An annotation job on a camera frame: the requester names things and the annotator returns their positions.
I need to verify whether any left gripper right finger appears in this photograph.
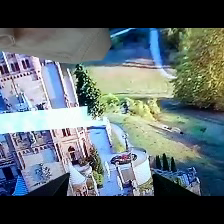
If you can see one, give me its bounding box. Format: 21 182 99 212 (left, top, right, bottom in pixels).
151 172 198 197

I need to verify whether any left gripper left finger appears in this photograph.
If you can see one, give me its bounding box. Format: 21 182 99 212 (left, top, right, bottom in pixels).
27 172 71 197

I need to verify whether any white garment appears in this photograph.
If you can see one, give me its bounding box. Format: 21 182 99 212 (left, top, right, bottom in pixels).
0 27 113 65

